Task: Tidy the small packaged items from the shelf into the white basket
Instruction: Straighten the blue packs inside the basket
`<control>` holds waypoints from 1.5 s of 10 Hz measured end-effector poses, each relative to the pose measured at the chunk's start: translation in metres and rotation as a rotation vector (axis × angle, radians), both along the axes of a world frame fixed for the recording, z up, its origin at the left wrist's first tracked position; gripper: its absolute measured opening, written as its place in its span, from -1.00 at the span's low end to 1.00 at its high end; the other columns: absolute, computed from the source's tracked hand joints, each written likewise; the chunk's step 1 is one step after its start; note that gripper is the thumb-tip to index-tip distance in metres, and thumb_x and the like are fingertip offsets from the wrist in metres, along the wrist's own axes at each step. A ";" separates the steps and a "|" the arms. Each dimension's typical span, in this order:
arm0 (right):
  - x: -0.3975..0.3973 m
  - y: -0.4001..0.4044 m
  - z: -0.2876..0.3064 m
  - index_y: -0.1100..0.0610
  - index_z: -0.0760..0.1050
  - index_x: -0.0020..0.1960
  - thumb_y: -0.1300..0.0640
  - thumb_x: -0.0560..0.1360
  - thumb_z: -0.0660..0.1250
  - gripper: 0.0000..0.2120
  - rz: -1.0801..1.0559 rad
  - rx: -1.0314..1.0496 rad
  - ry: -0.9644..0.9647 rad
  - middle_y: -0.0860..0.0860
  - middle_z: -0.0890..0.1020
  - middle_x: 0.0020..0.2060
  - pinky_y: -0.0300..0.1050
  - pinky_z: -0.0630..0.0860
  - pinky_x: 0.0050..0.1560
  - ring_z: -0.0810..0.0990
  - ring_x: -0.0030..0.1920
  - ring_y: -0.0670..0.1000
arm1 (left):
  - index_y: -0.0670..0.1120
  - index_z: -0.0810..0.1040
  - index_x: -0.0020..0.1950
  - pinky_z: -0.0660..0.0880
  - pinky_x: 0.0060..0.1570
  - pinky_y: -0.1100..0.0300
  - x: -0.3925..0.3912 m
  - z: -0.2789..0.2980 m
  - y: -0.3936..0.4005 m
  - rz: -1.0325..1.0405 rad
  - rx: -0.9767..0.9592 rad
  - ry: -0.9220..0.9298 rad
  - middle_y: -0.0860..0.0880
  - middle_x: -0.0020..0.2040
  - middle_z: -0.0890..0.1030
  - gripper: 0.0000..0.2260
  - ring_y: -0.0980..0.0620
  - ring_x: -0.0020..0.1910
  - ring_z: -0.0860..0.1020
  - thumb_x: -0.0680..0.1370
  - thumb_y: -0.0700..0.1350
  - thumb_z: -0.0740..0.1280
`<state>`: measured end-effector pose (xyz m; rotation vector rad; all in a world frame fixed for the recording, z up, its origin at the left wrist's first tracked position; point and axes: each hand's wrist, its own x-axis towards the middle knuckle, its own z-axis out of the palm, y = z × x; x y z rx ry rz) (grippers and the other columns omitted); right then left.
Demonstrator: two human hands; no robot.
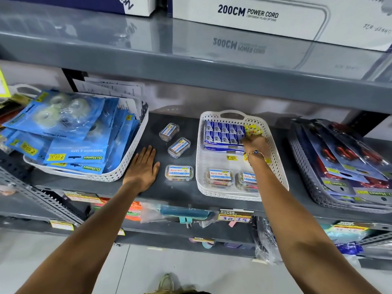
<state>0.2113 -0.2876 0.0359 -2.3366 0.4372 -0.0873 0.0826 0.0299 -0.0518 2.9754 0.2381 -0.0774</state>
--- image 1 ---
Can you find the white and navy cardboard box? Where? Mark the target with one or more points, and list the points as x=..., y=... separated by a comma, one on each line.
x=101, y=4

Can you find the yellow hanging tag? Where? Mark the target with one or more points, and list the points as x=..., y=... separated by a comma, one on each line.
x=3, y=84

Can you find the large white cardboard box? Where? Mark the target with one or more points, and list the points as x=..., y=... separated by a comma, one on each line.
x=275, y=18

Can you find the dark grey metal shelf board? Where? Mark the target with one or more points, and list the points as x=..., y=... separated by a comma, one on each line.
x=171, y=192

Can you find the bunch of small yellow packets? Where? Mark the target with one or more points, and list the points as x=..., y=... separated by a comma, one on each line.
x=253, y=129

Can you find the person's right forearm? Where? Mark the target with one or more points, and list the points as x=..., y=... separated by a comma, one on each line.
x=294, y=226

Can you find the person's left middle finger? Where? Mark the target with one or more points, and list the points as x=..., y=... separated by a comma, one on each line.
x=146, y=156

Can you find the person's beige shoe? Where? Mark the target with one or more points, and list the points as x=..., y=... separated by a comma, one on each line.
x=167, y=284

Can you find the small yellow shelf price label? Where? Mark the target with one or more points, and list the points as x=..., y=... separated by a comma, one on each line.
x=62, y=225

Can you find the teal pouch in clear bag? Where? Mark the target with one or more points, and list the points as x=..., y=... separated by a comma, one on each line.
x=183, y=213

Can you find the person's left little finger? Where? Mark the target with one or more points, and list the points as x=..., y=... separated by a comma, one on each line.
x=136, y=163

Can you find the person's right fingers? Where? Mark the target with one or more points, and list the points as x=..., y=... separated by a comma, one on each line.
x=252, y=140

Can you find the small yellow price sticker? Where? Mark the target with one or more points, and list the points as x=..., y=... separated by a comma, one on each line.
x=231, y=157

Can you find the black item in clear bag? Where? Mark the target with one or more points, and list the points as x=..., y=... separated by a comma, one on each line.
x=266, y=241

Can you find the grey woven plastic basket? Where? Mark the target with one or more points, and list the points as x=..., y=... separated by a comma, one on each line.
x=309, y=183

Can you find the orange packaged items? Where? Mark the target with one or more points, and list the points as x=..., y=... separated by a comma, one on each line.
x=133, y=211

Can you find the pile of red scissors packets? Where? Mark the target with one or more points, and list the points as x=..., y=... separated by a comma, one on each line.
x=346, y=159

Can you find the pile of blue tape packets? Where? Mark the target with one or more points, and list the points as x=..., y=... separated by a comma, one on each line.
x=70, y=128

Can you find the printed white paper sheets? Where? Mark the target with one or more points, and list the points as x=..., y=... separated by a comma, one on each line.
x=107, y=88

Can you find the person's left hand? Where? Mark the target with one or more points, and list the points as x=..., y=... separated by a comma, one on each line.
x=139, y=176

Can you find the clear plastic pin box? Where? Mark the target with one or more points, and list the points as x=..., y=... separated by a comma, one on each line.
x=169, y=132
x=179, y=173
x=178, y=147
x=246, y=182
x=219, y=177

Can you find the person's right hand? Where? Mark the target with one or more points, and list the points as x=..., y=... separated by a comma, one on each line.
x=258, y=147

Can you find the perforated grey metal upright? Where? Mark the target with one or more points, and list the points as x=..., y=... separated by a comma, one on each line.
x=46, y=199

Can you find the person's left thumb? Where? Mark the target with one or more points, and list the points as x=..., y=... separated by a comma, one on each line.
x=155, y=170

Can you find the yellow white shelf price label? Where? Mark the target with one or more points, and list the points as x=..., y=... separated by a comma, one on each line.
x=235, y=216

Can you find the white woven plastic basket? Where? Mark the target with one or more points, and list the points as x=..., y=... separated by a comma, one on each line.
x=128, y=156

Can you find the pack of blue staple boxes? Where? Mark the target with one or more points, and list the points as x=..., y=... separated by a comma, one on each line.
x=222, y=134

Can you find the person's left forearm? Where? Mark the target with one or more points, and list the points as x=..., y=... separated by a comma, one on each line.
x=92, y=235

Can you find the blue item in clear bag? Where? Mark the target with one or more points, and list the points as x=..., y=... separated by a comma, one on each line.
x=349, y=249

